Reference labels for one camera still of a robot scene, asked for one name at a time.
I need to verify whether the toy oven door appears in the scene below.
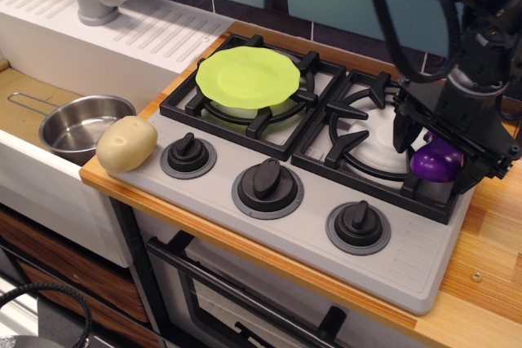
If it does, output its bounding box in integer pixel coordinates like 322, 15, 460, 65
135, 211, 420, 347

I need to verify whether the beige toy potato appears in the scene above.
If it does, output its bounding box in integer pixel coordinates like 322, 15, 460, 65
96, 116, 158, 173

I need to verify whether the purple toy eggplant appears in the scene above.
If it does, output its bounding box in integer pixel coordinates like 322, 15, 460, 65
409, 131, 464, 183

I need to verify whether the white toy sink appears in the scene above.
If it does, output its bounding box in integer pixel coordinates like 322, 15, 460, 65
1, 0, 232, 267

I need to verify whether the right black stove knob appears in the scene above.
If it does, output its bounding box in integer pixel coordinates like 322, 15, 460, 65
325, 200, 392, 256

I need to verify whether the black oven door handle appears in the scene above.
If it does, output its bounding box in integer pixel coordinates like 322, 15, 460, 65
147, 238, 346, 347

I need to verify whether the grey toy stove top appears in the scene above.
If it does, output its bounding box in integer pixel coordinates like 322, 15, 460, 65
121, 104, 471, 314

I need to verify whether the wooden drawer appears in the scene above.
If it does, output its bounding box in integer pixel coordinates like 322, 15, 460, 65
1, 206, 139, 306
15, 262, 164, 348

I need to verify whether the lower wooden drawer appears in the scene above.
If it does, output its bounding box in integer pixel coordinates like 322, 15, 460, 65
15, 262, 164, 348

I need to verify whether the right black burner grate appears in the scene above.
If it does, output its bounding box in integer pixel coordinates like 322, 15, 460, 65
291, 70, 459, 224

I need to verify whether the left black stove knob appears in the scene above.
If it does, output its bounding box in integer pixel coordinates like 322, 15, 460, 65
160, 132, 217, 180

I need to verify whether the black braided cable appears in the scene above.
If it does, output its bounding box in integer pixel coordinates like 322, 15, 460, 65
0, 281, 95, 348

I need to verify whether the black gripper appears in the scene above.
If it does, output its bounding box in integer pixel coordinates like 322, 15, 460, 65
393, 77, 515, 194

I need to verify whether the right white burner cap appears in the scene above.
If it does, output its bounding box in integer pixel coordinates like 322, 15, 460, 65
349, 98, 408, 174

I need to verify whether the black burner grate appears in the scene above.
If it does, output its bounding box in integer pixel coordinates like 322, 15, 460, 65
160, 34, 347, 160
291, 70, 459, 224

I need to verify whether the upper wooden drawer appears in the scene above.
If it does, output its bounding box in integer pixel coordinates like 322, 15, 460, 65
1, 206, 139, 306

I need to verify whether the middle black stove knob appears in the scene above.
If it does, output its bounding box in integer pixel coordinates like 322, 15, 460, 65
232, 158, 304, 220

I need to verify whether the black stove knob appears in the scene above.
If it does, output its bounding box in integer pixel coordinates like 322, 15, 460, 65
232, 158, 304, 220
160, 132, 217, 180
325, 200, 392, 256

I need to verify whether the left black burner grate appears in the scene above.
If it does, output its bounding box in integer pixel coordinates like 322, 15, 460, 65
160, 34, 347, 160

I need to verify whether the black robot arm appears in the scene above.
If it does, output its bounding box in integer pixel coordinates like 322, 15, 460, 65
372, 0, 521, 194

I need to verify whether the lime green plate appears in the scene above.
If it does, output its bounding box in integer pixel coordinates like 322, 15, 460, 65
196, 46, 301, 109

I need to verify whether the small steel pot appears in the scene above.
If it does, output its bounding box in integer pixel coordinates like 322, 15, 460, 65
7, 92, 136, 166

